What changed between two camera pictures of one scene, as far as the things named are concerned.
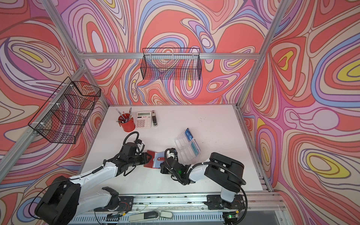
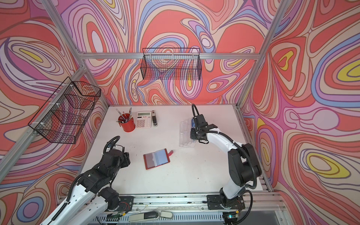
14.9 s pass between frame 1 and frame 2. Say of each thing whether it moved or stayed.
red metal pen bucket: stayed
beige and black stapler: stayed
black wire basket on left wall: stayed
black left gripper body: moved
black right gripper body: moved
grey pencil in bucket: stayed
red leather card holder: moved
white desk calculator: stayed
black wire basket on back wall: stayed
